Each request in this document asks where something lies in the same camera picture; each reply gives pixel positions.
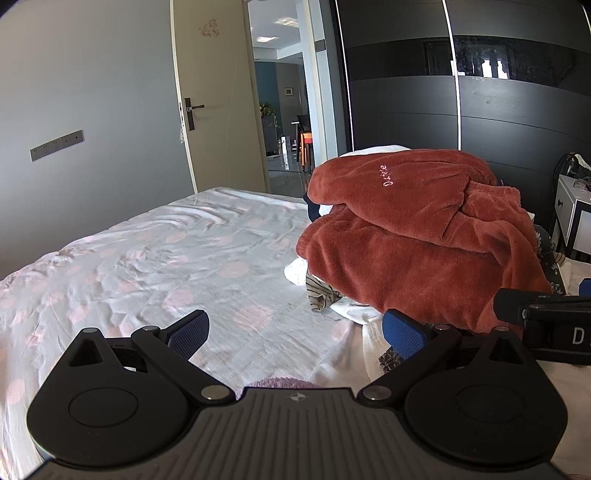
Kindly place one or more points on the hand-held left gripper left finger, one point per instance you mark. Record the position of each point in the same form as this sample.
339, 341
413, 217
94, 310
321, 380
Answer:
187, 334

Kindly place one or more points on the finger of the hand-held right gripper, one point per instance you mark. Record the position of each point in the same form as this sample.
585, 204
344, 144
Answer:
512, 304

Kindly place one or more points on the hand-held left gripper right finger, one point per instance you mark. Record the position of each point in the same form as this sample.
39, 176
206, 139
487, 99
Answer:
406, 334

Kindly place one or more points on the rust fleece pants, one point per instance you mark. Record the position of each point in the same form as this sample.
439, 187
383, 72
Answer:
415, 258

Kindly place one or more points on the grey patterned garment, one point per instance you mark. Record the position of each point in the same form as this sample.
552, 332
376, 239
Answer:
390, 360

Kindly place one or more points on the dark floral garment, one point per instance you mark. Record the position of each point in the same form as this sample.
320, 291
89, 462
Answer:
549, 263

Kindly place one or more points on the white pink dotted bed sheet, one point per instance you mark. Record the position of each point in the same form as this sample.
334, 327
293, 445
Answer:
161, 258

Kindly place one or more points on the tan knit garment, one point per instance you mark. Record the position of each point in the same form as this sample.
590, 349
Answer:
321, 293

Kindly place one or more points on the pink fluffy cloth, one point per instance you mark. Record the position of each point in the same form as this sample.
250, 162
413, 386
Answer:
284, 384

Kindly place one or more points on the white nightstand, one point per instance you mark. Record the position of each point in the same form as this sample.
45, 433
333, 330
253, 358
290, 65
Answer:
565, 207

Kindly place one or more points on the white cloth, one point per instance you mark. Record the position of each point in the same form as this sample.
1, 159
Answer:
295, 272

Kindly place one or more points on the black sliding wardrobe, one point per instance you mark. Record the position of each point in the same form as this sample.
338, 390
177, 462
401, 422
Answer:
508, 115

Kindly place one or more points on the orange chair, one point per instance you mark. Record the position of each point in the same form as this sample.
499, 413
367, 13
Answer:
306, 145

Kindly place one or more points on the potted plant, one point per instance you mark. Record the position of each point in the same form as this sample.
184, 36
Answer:
268, 110

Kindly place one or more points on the cream door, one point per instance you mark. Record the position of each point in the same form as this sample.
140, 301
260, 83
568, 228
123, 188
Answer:
217, 69

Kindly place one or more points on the grey wall switch panel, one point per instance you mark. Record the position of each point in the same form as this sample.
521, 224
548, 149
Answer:
57, 145

